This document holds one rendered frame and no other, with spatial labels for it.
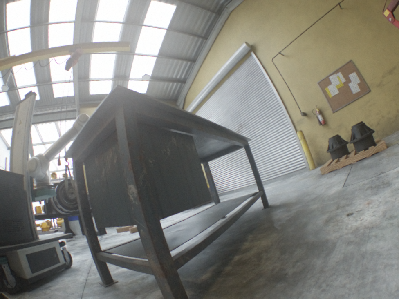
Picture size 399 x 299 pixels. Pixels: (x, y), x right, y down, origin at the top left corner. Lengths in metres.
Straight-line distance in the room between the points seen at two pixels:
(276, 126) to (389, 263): 5.01
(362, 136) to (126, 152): 2.90
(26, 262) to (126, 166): 1.10
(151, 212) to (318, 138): 4.61
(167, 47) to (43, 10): 5.53
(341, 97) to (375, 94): 0.96
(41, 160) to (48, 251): 0.71
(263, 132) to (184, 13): 5.60
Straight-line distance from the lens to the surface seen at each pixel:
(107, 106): 0.74
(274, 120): 5.36
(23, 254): 1.42
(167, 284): 0.62
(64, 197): 2.98
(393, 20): 2.81
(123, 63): 7.94
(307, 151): 4.60
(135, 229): 3.31
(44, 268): 1.52
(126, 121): 0.63
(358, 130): 3.04
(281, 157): 5.34
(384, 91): 4.79
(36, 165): 1.52
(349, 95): 4.73
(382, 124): 4.70
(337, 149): 3.49
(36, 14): 7.52
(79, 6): 6.50
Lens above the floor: 0.44
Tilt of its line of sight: 14 degrees up
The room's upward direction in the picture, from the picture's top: 17 degrees counter-clockwise
